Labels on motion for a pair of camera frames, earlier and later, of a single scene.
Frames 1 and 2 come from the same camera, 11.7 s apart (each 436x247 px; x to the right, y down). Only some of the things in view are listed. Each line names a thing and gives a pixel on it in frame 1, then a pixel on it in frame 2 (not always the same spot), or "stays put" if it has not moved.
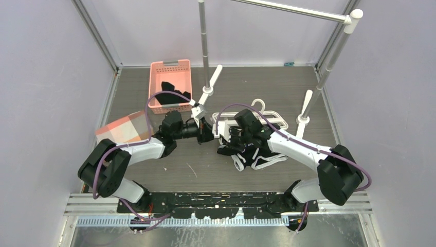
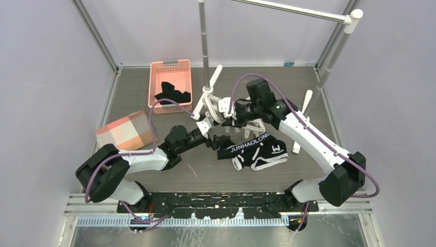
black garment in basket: (171, 98) stays put
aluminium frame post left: (98, 35) stays put
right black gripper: (232, 130) to (237, 122)
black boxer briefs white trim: (257, 156) stays put
